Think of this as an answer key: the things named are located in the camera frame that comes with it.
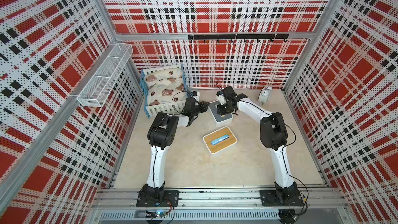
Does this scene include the wooden tissue box lid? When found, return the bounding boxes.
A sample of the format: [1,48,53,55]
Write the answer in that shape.
[203,126,238,155]

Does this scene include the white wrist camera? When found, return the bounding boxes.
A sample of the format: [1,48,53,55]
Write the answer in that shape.
[190,91,200,102]
[216,91,226,105]

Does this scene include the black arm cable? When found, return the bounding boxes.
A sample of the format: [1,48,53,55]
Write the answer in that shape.
[170,91,192,114]
[216,83,309,200]

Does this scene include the white wire mesh shelf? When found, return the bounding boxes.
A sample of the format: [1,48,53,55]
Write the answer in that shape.
[77,43,133,107]

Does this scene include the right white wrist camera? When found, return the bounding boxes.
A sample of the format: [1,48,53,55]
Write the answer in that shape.
[216,91,226,105]

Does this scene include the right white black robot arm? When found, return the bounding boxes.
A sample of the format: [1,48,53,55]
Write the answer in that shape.
[216,86,306,207]

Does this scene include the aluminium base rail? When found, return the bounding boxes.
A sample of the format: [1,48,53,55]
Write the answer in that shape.
[87,187,355,224]

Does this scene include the white tissue box base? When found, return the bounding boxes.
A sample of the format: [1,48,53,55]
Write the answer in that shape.
[204,141,238,156]
[212,116,233,128]

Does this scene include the white soap dispenser bottle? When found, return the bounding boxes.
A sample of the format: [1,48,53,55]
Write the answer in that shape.
[258,85,273,105]

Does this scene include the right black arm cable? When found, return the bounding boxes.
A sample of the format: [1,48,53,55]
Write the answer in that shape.
[216,83,309,200]

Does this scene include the black wall hook rail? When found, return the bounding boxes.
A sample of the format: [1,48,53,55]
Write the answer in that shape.
[188,33,289,41]

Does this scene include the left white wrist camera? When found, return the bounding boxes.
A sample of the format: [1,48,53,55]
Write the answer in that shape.
[190,91,200,102]

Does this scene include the bear print pillow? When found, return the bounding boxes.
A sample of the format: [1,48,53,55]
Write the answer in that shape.
[144,68,187,106]

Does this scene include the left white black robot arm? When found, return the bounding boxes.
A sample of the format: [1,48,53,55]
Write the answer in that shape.
[136,91,209,208]

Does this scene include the blue tissue paper pack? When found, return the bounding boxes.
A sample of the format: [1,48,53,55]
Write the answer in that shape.
[211,134,229,146]

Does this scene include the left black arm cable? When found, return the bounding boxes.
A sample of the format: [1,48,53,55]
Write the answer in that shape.
[170,91,192,114]

